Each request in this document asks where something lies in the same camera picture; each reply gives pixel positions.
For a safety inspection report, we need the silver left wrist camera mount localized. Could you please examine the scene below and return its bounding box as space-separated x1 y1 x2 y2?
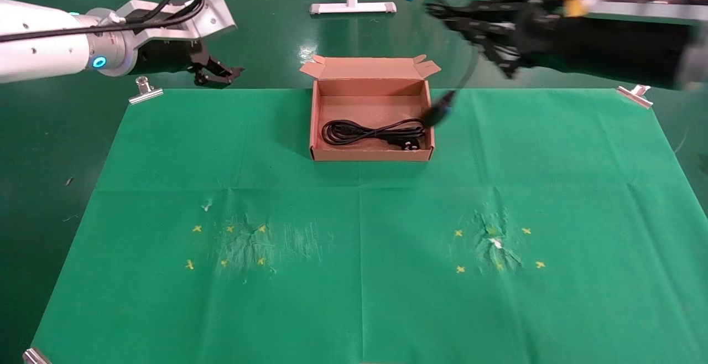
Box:
116 0 237 44

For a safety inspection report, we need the open brown cardboard box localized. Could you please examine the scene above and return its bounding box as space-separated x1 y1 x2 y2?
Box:
299 54 442 162

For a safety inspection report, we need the black power cable with plug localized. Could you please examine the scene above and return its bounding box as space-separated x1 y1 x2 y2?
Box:
321 118 428 152

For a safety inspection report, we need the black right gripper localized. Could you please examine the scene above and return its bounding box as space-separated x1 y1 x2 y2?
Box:
426 0 695 89

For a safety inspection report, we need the silver binder clip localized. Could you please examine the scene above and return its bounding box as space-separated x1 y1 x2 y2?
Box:
22 346 51 364
616 84 654 109
128 75 165 105

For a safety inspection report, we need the green table cloth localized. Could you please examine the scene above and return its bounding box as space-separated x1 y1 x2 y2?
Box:
30 87 708 364

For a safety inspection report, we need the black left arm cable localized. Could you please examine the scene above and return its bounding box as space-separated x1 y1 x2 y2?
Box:
0 0 214 43

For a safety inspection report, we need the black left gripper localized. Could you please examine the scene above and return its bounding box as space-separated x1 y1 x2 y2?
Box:
136 38 245 87

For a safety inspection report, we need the black mouse with cable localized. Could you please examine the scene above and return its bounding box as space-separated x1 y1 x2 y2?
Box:
421 43 482 128

